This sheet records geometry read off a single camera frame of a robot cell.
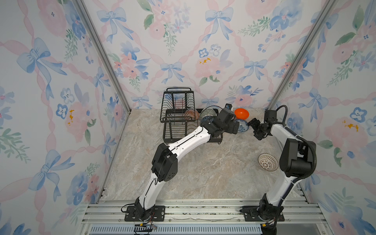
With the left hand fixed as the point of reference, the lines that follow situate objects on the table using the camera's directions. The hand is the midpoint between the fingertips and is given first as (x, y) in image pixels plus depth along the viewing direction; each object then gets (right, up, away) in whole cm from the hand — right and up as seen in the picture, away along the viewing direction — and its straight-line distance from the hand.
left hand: (232, 121), depth 83 cm
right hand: (+17, -3, +16) cm, 23 cm away
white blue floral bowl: (+15, -4, +24) cm, 29 cm away
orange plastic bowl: (+16, +7, +31) cm, 35 cm away
